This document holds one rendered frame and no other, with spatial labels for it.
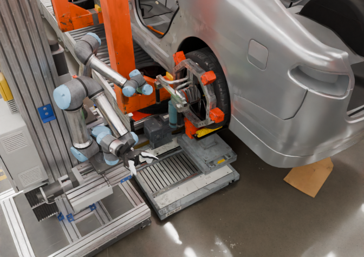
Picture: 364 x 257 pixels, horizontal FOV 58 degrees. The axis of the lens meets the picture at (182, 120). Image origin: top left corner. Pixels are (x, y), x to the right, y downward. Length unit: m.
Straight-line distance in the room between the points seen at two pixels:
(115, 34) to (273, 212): 1.96
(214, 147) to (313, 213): 1.03
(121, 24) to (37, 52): 0.91
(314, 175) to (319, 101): 1.59
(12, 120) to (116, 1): 1.09
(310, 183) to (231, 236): 0.95
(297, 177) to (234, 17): 1.77
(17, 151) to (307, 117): 1.65
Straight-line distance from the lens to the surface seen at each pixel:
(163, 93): 3.10
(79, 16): 4.62
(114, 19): 2.57
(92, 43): 2.29
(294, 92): 1.90
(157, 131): 3.05
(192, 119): 2.79
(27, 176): 2.25
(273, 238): 2.89
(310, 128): 2.02
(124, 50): 2.70
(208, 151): 3.07
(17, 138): 2.05
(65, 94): 1.78
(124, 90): 2.18
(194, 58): 2.61
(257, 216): 2.97
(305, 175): 3.37
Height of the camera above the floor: 2.44
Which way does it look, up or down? 41 degrees down
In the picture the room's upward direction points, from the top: straight up
